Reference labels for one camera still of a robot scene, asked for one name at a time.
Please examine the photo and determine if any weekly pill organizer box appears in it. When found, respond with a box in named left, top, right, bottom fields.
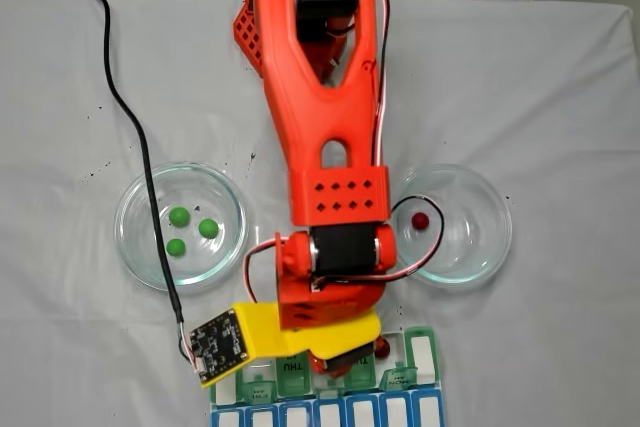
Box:
left=207, top=325, right=446, bottom=427

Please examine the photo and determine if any large clear glass bowl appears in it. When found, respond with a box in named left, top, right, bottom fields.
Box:
left=113, top=161, right=250, bottom=297

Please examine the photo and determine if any small clear glass bowl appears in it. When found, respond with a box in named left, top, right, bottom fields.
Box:
left=389, top=163, right=515, bottom=291

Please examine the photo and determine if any white tablecloth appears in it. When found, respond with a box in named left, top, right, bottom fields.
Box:
left=0, top=0, right=632, bottom=427

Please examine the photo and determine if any camera board on yellow mount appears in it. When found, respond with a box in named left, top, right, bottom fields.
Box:
left=187, top=300, right=289, bottom=390

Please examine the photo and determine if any red white servo wire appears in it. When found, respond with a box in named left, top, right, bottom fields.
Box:
left=312, top=195, right=446, bottom=293
left=243, top=240, right=281, bottom=304
left=367, top=0, right=396, bottom=168

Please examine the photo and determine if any black camera cable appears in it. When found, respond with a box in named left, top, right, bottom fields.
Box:
left=67, top=0, right=204, bottom=373

